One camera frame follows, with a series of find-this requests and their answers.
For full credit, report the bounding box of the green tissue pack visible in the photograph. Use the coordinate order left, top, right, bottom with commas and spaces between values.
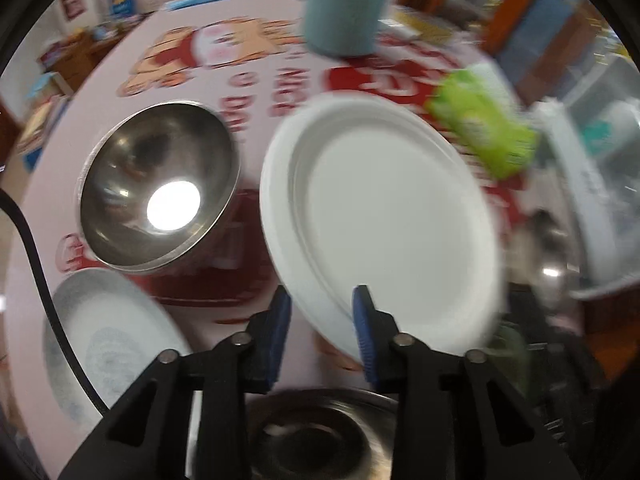
424, 61, 539, 180

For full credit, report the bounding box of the large steel bowl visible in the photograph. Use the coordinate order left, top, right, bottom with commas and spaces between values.
247, 389, 397, 479

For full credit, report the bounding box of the black cable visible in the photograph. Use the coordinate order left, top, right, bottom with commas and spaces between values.
0, 188, 109, 418

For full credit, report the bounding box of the white sterilizer appliance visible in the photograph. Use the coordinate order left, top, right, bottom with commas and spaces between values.
532, 54, 639, 300

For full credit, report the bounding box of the blue patterned ceramic plate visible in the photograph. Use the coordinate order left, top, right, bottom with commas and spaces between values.
53, 268, 192, 406

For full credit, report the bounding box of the small steel bowl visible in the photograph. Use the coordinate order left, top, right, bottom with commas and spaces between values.
506, 209, 579, 313

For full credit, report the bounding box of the pink steel bowl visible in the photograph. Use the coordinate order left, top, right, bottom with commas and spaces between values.
77, 101, 241, 275

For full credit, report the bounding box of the white paper plate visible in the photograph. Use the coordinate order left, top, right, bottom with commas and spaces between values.
259, 91, 504, 356

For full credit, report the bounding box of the teal canister with lid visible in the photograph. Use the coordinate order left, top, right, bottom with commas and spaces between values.
303, 0, 387, 58

